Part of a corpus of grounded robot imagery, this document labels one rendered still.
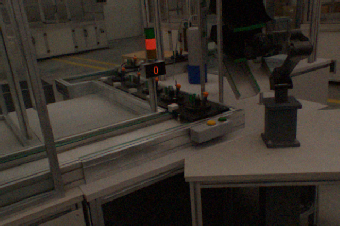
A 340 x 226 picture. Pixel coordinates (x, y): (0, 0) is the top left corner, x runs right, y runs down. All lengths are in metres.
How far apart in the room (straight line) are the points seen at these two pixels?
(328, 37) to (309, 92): 2.54
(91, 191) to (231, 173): 0.57
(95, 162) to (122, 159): 0.12
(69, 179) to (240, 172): 0.69
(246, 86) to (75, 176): 1.07
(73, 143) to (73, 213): 0.38
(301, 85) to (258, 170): 1.90
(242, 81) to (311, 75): 1.43
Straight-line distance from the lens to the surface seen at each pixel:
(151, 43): 1.78
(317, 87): 3.48
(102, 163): 1.48
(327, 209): 2.86
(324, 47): 5.90
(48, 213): 1.42
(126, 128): 1.78
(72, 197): 1.42
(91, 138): 1.72
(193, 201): 1.53
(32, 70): 1.26
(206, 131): 1.63
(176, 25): 8.08
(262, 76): 2.13
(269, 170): 1.49
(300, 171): 1.50
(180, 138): 1.64
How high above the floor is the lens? 1.57
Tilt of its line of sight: 20 degrees down
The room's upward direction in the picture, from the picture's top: 5 degrees counter-clockwise
